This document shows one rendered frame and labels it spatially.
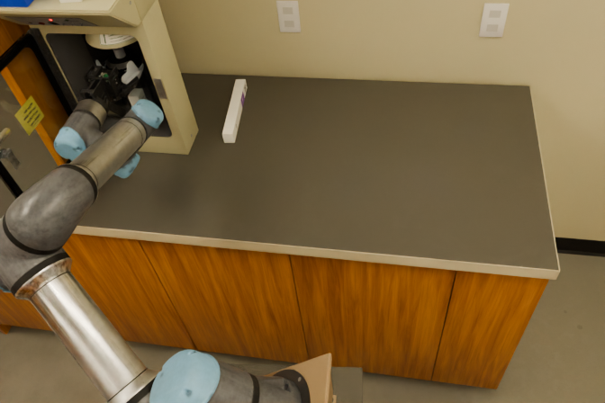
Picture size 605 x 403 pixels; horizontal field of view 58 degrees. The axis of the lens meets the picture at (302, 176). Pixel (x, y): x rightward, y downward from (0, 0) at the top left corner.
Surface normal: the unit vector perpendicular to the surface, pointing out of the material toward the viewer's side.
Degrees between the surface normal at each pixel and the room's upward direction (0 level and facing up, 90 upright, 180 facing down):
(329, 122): 0
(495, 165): 0
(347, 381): 0
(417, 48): 90
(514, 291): 90
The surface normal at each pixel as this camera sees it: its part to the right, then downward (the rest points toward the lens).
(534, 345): -0.08, -0.66
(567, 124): -0.17, 0.74
